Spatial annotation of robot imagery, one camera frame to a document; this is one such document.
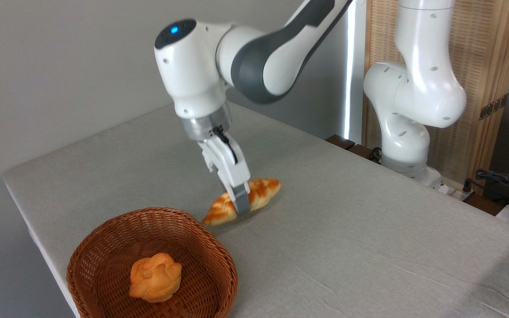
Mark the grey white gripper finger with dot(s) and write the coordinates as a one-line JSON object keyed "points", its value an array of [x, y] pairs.
{"points": [[241, 198]]}

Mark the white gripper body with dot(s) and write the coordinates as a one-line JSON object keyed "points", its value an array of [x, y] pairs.
{"points": [[230, 170]]}

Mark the long braided bread loaf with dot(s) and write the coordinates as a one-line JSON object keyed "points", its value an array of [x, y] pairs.
{"points": [[263, 192]]}

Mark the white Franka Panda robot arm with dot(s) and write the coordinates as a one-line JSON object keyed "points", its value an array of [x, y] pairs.
{"points": [[413, 88]]}

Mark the round knotted bread roll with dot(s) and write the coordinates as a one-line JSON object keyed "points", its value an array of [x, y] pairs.
{"points": [[155, 278]]}

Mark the brown wicker basket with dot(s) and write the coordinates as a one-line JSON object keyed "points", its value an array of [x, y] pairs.
{"points": [[100, 265]]}

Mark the grey tablecloth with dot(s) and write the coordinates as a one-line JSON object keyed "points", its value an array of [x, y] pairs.
{"points": [[347, 243]]}

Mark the dark brown wooden block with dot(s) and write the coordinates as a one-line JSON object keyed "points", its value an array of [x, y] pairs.
{"points": [[347, 144]]}

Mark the white vertical light strip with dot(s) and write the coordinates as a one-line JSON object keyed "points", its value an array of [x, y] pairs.
{"points": [[348, 88]]}

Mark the wooden bamboo folding screen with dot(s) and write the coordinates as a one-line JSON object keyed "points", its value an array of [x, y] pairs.
{"points": [[480, 53]]}

